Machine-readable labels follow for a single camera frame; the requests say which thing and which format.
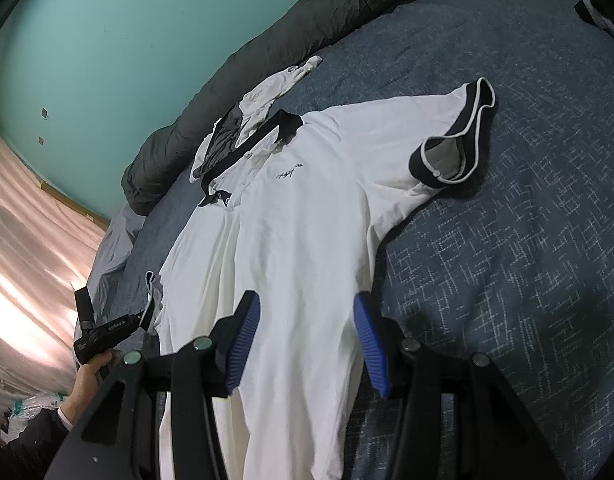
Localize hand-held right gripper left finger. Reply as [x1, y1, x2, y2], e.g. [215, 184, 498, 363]
[44, 290, 262, 480]

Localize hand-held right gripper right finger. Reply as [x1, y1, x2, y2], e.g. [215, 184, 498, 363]
[353, 292, 578, 480]

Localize white polo shirt black collar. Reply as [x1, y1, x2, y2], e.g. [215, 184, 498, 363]
[146, 77, 499, 480]

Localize person's left forearm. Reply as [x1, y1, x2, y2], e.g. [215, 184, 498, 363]
[0, 402, 82, 480]

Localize person's left hand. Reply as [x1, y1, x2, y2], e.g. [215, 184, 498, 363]
[62, 351, 114, 426]

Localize light grey bed sheet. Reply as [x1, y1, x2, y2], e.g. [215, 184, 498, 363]
[89, 205, 148, 311]

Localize clear plastic bag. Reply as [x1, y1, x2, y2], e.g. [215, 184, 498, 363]
[2, 392, 65, 441]

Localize blue patterned bed cover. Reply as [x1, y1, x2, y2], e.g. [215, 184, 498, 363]
[77, 0, 614, 480]

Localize dark grey crumpled garment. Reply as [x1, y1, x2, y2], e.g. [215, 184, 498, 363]
[194, 102, 248, 181]

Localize white crumpled garment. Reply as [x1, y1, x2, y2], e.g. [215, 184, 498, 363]
[189, 55, 323, 183]

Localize dark grey rolled duvet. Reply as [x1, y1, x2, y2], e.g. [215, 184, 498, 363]
[121, 0, 488, 216]

